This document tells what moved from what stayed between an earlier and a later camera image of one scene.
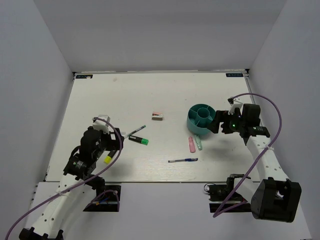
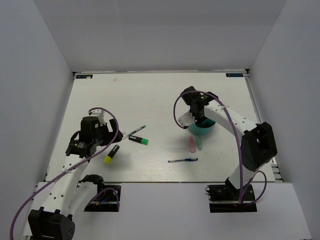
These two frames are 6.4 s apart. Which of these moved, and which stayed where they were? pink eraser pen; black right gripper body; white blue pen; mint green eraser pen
Moved: black right gripper body
Stayed: mint green eraser pen; white blue pen; pink eraser pen
